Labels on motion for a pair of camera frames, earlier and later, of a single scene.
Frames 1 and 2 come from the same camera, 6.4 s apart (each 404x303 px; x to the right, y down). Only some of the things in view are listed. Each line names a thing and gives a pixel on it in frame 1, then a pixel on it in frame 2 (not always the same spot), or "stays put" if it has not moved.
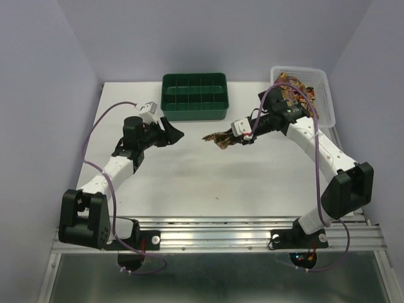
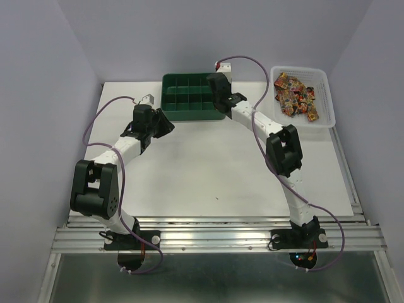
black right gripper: (247, 142) → (228, 84)
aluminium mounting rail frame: (358, 234) stays put
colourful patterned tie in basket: (293, 95) stays put
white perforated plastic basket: (317, 79) stays put
